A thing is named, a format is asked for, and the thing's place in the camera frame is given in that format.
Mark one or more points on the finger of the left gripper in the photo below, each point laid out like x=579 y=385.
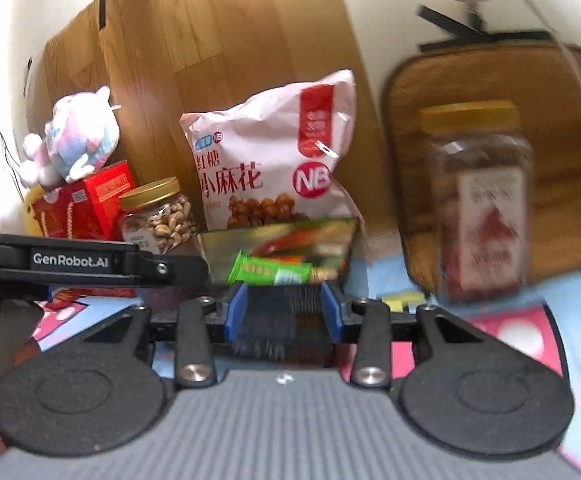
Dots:
x=167 y=270

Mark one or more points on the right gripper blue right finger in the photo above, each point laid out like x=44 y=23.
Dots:
x=331 y=300

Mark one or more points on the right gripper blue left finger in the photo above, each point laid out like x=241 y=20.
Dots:
x=235 y=310

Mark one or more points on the bright green snack bag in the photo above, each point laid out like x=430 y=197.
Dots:
x=259 y=271

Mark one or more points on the yellow plush toy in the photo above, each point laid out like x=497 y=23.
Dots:
x=36 y=220

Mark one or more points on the dark tin storage box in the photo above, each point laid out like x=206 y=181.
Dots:
x=282 y=324

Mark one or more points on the cashew jar with gold lid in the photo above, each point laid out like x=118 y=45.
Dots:
x=158 y=216

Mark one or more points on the red gift box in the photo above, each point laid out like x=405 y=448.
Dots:
x=88 y=209

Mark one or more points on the pink white plush toy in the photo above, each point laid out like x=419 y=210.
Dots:
x=76 y=142

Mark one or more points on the pink twisted-dough snack bag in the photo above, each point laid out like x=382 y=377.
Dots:
x=271 y=158

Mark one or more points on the nut jar with yellow lid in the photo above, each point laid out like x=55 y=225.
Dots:
x=481 y=171

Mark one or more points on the peppa pig printed bedsheet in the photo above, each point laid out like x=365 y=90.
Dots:
x=533 y=322

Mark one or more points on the wooden headboard panel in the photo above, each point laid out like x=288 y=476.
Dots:
x=162 y=58

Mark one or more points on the brown woven seat cushion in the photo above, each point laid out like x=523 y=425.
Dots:
x=544 y=82

